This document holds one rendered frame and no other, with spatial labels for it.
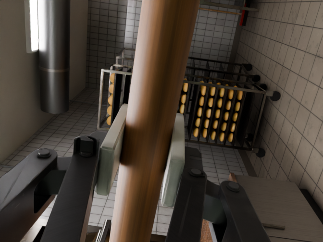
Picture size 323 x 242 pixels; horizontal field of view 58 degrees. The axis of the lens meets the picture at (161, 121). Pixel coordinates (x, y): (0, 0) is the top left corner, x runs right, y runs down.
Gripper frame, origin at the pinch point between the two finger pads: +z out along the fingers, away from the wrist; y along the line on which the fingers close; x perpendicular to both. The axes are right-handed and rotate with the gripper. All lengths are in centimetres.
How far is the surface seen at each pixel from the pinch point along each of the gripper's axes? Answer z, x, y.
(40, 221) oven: 153, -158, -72
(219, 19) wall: 500, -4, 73
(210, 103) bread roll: 268, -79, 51
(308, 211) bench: 136, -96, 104
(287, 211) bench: 133, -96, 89
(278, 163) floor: 225, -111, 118
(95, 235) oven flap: 144, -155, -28
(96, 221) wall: 161, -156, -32
